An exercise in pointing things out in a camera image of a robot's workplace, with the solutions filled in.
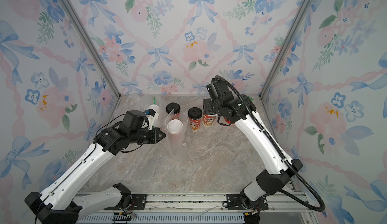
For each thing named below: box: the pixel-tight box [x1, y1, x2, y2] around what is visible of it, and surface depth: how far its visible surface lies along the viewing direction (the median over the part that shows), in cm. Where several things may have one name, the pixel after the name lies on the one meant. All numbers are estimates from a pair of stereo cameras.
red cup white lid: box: [166, 118, 184, 135], surface depth 83 cm
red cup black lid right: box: [187, 106, 204, 132], surface depth 90 cm
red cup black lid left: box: [165, 102, 181, 116], surface depth 92 cm
